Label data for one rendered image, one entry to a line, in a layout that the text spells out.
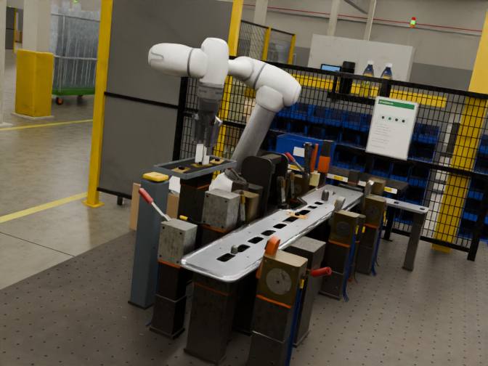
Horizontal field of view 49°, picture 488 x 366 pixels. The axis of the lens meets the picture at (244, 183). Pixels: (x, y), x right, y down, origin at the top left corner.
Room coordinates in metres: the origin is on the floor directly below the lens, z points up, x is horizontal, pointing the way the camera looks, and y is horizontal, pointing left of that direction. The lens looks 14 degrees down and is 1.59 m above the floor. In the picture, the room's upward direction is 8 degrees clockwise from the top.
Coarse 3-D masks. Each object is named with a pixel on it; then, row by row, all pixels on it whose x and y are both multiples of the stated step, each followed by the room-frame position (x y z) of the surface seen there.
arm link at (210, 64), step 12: (204, 48) 1.89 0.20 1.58; (216, 48) 1.88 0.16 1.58; (228, 48) 1.93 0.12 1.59; (192, 60) 1.89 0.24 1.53; (204, 60) 1.88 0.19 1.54; (216, 60) 1.88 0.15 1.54; (228, 60) 1.92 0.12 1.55; (192, 72) 1.90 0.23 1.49; (204, 72) 1.88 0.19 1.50; (216, 72) 1.88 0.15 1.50; (216, 84) 1.89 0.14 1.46
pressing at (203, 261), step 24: (312, 192) 2.40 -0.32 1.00; (336, 192) 2.47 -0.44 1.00; (360, 192) 2.54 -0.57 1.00; (264, 216) 1.91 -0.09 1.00; (288, 216) 1.97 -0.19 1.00; (312, 216) 2.01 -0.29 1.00; (216, 240) 1.58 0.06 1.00; (240, 240) 1.63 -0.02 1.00; (264, 240) 1.66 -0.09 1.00; (288, 240) 1.70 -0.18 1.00; (192, 264) 1.38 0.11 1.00; (216, 264) 1.40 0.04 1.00; (240, 264) 1.43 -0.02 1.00
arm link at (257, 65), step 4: (252, 60) 2.43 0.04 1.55; (256, 60) 2.44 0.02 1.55; (252, 64) 2.40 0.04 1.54; (256, 64) 2.42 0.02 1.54; (260, 64) 2.43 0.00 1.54; (264, 64) 2.44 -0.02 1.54; (256, 68) 2.41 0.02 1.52; (260, 68) 2.41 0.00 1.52; (252, 72) 2.40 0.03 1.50; (256, 72) 2.40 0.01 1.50; (260, 72) 2.40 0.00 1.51; (252, 76) 2.40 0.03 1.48; (256, 76) 2.40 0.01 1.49; (244, 80) 2.40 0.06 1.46; (248, 80) 2.41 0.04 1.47; (252, 80) 2.41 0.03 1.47; (256, 80) 2.40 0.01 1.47; (248, 84) 2.43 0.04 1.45; (252, 84) 2.42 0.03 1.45; (252, 88) 2.44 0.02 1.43
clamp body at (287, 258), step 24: (264, 264) 1.36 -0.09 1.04; (288, 264) 1.33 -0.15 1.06; (264, 288) 1.36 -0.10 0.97; (288, 288) 1.33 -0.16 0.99; (264, 312) 1.36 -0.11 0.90; (288, 312) 1.34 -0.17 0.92; (264, 336) 1.35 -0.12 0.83; (288, 336) 1.37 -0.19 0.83; (264, 360) 1.35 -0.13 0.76; (288, 360) 1.37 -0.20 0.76
